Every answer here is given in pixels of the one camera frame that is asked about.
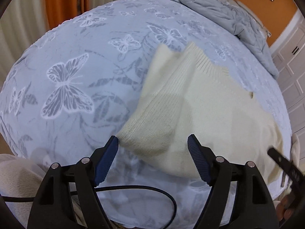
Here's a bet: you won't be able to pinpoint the cream knit cardigan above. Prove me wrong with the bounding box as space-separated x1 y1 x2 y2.
117 42 283 184

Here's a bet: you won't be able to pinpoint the person's right hand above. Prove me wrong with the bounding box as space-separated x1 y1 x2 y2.
275 191 300 221

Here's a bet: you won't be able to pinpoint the beige folded garment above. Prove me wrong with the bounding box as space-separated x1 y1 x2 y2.
0 153 47 220

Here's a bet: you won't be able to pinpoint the blue butterfly bedspread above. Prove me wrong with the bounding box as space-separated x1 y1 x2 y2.
0 0 293 228

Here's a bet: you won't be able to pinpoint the white wardrobe doors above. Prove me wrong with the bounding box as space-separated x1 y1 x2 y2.
270 10 304 139

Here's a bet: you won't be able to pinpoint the grey rumpled duvet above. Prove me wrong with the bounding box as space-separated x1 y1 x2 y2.
173 0 279 79

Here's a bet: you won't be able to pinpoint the cream curtain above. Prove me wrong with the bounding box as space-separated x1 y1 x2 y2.
0 0 51 60

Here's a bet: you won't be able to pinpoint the black cable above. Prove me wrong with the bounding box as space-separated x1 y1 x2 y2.
0 185 177 229

